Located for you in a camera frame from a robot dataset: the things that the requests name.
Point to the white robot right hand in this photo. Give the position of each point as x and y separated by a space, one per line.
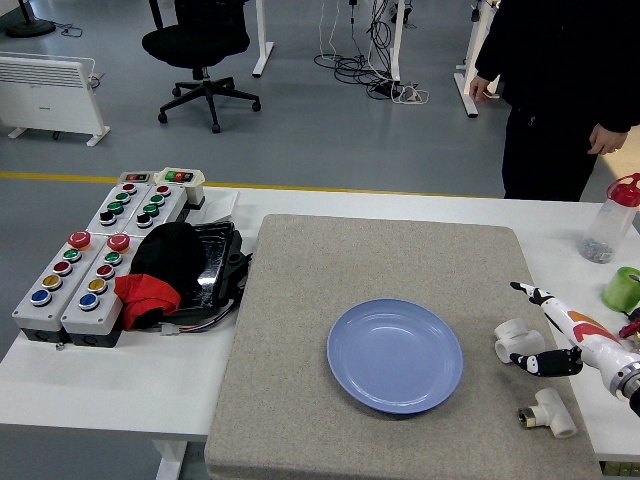
590 340

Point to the person's left hand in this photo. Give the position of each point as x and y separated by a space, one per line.
607 140

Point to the person's right hand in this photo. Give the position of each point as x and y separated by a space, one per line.
484 89

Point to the plain white tee pipe fitting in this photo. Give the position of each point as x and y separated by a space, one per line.
522 337

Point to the white tee fitting metal thread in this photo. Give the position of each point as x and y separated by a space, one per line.
552 412

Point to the blue round plate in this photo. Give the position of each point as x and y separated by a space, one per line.
395 357

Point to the green tape roll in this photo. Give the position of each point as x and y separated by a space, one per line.
620 290

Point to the clear bottle red cap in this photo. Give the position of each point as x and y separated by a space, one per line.
607 225

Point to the white desk leg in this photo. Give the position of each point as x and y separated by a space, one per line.
261 50
396 50

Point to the grey-brown table mat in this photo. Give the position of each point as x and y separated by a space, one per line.
350 260

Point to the white paper sheet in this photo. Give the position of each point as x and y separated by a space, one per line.
220 205

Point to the black office chair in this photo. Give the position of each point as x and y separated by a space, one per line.
195 42

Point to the glossy black tray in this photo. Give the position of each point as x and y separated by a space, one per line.
217 260

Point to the four-button control box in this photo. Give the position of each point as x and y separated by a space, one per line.
170 207
102 202

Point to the black cloth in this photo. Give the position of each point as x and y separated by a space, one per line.
167 255

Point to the red cloth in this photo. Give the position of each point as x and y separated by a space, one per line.
145 297

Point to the white table leg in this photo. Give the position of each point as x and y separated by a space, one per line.
170 460

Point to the five-button control box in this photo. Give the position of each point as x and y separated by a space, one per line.
107 312
35 315

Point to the white panel heater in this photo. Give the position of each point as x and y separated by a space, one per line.
45 97

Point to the black round stand base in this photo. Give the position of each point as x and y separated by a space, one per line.
30 27

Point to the white desk frame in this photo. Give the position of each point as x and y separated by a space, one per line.
467 95

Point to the white green-red switch box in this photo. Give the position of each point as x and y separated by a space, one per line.
180 176

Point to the small grey switch box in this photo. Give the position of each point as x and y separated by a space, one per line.
136 177

